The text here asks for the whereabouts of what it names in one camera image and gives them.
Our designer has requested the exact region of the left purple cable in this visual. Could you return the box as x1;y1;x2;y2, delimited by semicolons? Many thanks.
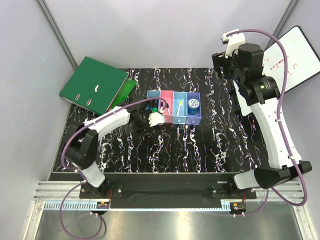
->
59;97;168;237

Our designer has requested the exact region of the light blue bin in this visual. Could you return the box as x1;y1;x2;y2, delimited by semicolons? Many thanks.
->
172;91;187;125
147;90;160;112

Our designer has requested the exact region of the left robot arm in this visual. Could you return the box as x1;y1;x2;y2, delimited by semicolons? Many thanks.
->
61;98;154;198

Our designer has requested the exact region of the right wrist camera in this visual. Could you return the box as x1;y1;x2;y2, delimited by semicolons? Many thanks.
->
221;29;246;59

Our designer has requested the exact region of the blue cleaning gel jar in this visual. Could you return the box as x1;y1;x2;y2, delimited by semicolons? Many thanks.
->
187;98;200;115

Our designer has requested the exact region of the green ring binder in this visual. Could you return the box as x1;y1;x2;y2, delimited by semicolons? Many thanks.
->
59;56;128;115

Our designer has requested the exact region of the yellow-tipped white marker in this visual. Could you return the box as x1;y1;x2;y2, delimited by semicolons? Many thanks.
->
176;100;183;116

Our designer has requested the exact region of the green transparent folder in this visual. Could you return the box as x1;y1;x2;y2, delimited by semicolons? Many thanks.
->
109;79;137;110

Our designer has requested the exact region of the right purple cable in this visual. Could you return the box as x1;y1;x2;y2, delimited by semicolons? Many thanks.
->
223;29;309;218

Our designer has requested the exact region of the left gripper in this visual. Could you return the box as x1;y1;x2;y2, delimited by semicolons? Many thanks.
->
132;109;156;137

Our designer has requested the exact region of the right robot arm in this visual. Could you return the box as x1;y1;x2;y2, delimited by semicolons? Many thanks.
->
211;43;312;199

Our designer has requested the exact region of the white whiteboard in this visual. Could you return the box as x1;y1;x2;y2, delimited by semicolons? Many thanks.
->
263;25;320;92

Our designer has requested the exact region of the purple bin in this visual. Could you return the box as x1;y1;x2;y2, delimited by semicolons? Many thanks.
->
186;92;202;125

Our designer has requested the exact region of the purple cable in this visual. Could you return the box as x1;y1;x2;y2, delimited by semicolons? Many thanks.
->
59;97;168;237
223;29;309;218

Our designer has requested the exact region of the pink bin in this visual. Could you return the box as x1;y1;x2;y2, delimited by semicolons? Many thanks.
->
160;90;174;123

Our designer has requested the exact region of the aluminium frame rail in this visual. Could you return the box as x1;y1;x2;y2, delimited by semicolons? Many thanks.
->
32;159;307;218

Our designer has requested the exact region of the black marker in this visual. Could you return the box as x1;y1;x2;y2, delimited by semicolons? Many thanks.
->
152;99;159;108

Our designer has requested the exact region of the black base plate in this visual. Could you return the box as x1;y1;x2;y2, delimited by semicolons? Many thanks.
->
79;173;257;211

